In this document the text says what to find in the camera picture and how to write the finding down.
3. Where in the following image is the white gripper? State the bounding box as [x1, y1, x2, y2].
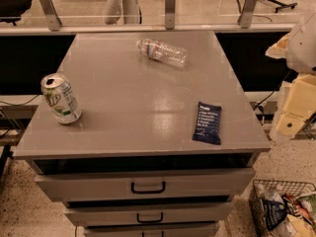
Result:
[266, 34, 316, 137]

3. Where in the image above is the green white 7up can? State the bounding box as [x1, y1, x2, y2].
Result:
[40, 73, 81, 124]

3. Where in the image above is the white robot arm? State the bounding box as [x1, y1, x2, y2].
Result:
[266, 4, 316, 137]

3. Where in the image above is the dark blue snack bar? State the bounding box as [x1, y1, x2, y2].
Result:
[193, 102, 221, 145]

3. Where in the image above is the top grey drawer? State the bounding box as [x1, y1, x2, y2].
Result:
[36, 168, 255, 202]

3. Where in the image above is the grey drawer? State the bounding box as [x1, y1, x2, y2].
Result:
[36, 168, 255, 202]
[84, 222, 219, 237]
[65, 202, 232, 227]

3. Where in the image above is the red snack bag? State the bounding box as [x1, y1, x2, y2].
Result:
[282, 194, 312, 223]

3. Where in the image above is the blue chip bag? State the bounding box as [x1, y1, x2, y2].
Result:
[262, 190, 286, 230]

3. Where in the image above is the grey drawer cabinet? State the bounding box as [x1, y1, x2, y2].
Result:
[13, 30, 273, 237]

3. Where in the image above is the clear plastic water bottle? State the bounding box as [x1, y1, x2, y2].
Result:
[136, 39, 188, 68]

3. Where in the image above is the yellow snack bag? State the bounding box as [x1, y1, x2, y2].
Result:
[273, 215, 316, 237]

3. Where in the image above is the middle grey drawer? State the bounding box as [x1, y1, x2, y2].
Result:
[65, 202, 232, 227]

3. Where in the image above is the bottom grey drawer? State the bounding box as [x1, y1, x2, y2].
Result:
[84, 222, 219, 237]

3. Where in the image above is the black office chair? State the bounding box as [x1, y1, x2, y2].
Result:
[0, 0, 33, 25]

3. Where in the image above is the black cable right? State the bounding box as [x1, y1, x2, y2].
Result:
[252, 68, 292, 112]

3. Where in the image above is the black cable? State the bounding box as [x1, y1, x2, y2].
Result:
[0, 94, 40, 140]
[252, 68, 292, 112]

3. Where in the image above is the right metal bracket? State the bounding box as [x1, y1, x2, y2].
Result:
[238, 0, 258, 29]

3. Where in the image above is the metal bracket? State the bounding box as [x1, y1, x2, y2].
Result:
[165, 0, 176, 30]
[238, 0, 258, 29]
[39, 0, 62, 32]

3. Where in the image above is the wire mesh basket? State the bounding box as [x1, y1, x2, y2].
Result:
[249, 179, 315, 237]

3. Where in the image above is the middle metal bracket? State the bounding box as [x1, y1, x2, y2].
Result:
[165, 0, 176, 30]

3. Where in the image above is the white robot pedestal background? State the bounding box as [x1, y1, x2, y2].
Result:
[104, 0, 142, 25]

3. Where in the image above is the left metal bracket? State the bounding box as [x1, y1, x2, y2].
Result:
[39, 0, 62, 32]

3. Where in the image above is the black cable left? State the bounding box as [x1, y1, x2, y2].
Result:
[0, 94, 40, 140]

